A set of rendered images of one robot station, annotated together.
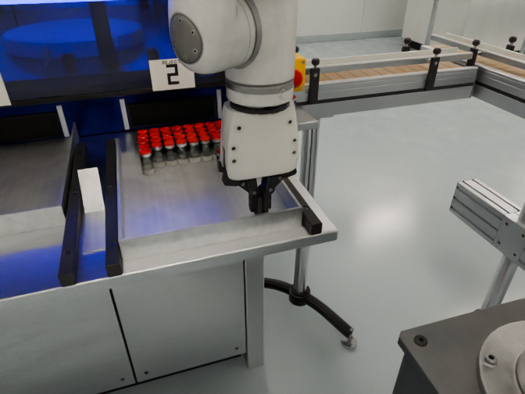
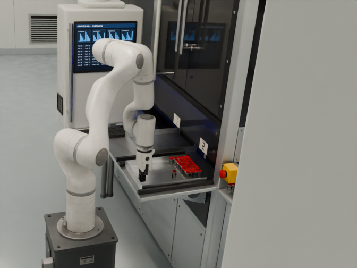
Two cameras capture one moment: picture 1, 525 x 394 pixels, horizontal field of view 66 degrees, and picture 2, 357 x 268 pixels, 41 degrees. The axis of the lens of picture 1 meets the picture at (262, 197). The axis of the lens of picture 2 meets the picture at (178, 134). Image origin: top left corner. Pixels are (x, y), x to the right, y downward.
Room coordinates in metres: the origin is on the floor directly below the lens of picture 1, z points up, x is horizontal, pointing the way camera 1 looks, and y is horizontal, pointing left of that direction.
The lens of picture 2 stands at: (0.34, -2.01, 2.06)
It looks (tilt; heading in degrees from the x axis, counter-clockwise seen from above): 24 degrees down; 81
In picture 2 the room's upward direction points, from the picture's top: 6 degrees clockwise
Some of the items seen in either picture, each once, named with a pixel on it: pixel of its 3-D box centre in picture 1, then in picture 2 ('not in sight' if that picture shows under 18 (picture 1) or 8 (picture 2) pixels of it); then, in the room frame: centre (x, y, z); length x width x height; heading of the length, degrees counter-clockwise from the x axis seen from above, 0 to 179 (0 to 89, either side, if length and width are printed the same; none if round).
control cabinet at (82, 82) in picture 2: not in sight; (99, 64); (0.24, 0.95, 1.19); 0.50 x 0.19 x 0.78; 23
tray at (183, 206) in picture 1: (196, 176); (164, 172); (0.62, 0.12, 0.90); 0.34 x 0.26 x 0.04; 17
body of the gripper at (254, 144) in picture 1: (259, 134); (143, 157); (0.50, 0.00, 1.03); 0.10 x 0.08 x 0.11; 108
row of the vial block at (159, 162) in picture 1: (188, 151); (180, 168); (0.70, 0.14, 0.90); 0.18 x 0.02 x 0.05; 107
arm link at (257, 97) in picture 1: (261, 87); (144, 145); (0.50, 0.00, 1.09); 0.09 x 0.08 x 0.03; 108
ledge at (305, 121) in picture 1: (283, 117); (237, 195); (0.96, -0.05, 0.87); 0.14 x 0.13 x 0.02; 18
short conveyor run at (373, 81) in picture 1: (362, 76); not in sight; (1.14, -0.28, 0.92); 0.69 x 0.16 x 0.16; 108
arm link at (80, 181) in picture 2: not in sight; (75, 159); (0.21, -0.30, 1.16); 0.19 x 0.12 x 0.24; 140
